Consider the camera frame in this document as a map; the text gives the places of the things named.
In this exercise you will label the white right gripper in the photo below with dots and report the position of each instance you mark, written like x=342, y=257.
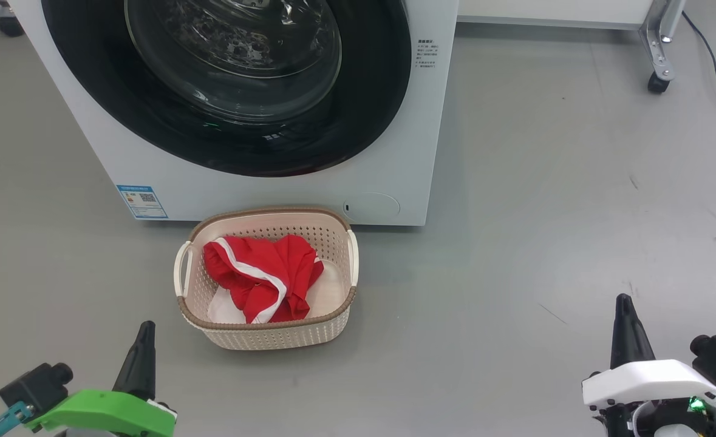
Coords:
x=649, y=379

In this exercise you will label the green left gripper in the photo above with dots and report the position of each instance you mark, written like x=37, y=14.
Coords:
x=102, y=413

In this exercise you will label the red garment with white stripe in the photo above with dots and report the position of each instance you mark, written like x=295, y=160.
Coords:
x=266, y=267

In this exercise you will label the round black glass washer door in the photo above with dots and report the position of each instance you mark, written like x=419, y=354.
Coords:
x=370, y=91

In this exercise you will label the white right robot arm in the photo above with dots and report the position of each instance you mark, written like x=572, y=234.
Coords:
x=667, y=425

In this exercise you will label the cream perforated laundry basket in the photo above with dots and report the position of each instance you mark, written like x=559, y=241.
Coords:
x=272, y=337

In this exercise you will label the white front-load washing machine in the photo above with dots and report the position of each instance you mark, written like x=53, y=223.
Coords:
x=272, y=194

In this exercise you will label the blue energy label sticker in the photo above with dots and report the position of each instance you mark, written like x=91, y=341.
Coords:
x=142, y=202

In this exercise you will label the metal cart leg with caster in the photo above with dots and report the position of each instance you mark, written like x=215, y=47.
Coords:
x=661, y=54

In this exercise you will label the white cart panel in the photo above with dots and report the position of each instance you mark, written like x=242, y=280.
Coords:
x=546, y=12

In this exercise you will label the printed text notice sticker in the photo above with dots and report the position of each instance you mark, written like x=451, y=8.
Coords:
x=426, y=53

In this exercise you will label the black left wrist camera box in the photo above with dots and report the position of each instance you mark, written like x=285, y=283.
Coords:
x=36, y=388

